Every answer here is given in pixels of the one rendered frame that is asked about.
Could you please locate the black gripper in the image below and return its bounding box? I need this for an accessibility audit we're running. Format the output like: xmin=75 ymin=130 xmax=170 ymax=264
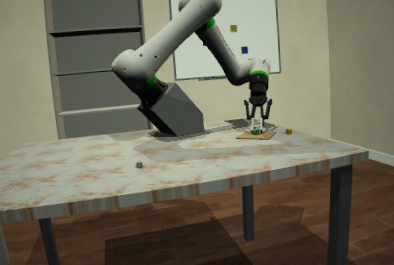
xmin=244 ymin=83 xmax=272 ymax=134

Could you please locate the tan square mat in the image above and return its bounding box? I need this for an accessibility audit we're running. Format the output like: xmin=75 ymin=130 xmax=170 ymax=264
xmin=236 ymin=131 xmax=276 ymax=140

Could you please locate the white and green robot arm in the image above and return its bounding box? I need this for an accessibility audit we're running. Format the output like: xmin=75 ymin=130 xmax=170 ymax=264
xmin=111 ymin=0 xmax=270 ymax=107

